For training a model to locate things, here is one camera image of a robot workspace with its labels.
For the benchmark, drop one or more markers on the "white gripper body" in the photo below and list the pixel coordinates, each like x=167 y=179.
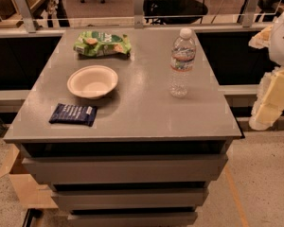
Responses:
x=282 y=42

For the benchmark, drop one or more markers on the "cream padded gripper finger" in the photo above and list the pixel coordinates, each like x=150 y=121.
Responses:
x=261 y=39
x=269 y=105

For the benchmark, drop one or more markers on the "clear plastic water bottle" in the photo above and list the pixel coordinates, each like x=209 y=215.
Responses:
x=181 y=62

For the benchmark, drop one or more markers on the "white paper bowl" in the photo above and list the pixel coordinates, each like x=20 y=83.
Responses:
x=92 y=82

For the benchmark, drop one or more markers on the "black office chair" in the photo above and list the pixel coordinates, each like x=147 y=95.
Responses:
x=171 y=12

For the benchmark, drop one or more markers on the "green snack bag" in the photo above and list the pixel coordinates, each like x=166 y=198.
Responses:
x=95 y=44

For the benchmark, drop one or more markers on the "grey drawer cabinet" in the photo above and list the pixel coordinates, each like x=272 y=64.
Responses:
x=149 y=157

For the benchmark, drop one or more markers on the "dark blue snack packet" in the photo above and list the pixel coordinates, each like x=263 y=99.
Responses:
x=74 y=114

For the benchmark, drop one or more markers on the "cardboard box on floor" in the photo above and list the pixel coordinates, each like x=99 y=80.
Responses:
x=29 y=193

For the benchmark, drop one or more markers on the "right metal bracket post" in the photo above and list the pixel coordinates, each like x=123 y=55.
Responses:
x=247 y=16

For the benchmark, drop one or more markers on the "metal bracket post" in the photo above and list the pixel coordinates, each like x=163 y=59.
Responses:
x=247 y=16
x=138 y=13
x=25 y=12

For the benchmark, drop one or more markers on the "middle metal bracket post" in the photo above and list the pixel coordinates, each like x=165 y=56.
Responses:
x=138 y=13

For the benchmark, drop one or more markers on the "left metal bracket post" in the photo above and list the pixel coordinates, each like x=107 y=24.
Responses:
x=25 y=12

